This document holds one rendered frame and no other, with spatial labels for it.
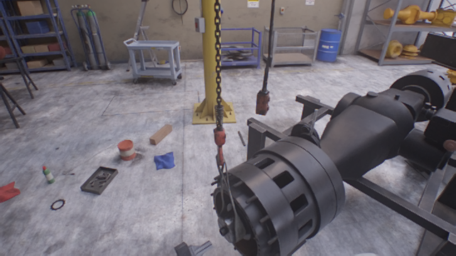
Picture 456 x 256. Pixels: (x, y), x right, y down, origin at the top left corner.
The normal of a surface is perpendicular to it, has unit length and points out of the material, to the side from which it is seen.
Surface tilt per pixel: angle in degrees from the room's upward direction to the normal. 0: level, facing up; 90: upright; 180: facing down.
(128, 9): 90
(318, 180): 37
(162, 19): 90
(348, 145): 27
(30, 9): 90
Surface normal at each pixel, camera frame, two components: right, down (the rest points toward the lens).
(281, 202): 0.33, -0.45
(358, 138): -0.32, -0.57
